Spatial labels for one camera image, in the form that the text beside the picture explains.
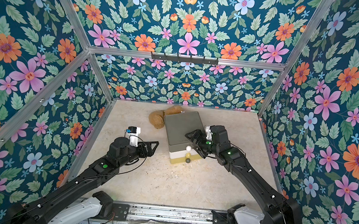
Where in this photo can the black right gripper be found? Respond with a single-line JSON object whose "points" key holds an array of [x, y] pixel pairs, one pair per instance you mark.
{"points": [[204, 143]]}

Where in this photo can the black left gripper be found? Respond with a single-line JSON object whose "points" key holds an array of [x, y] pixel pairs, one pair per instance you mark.
{"points": [[148, 151]]}

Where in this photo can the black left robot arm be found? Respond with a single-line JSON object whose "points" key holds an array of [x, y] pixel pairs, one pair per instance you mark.
{"points": [[60, 206]]}

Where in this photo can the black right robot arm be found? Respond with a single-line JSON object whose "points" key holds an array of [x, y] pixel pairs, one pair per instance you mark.
{"points": [[275, 208]]}

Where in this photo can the white middle drawer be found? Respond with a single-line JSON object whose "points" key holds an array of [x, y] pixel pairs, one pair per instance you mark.
{"points": [[182, 154]]}

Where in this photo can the yellow bottom drawer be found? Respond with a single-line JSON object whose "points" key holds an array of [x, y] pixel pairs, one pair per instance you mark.
{"points": [[187, 159]]}

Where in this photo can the brown plush teddy bear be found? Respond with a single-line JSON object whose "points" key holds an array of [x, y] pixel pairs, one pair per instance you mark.
{"points": [[156, 118]]}

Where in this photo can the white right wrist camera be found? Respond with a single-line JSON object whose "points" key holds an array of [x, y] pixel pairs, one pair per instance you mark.
{"points": [[208, 133]]}

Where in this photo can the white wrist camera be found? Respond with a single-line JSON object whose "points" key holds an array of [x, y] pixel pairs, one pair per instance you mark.
{"points": [[208, 133], [133, 135]]}

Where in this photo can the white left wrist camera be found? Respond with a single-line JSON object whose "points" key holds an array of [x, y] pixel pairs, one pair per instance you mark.
{"points": [[133, 135]]}

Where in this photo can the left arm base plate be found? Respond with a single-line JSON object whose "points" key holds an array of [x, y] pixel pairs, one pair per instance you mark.
{"points": [[115, 210]]}

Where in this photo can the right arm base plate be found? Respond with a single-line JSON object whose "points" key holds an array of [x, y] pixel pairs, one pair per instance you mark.
{"points": [[226, 217]]}

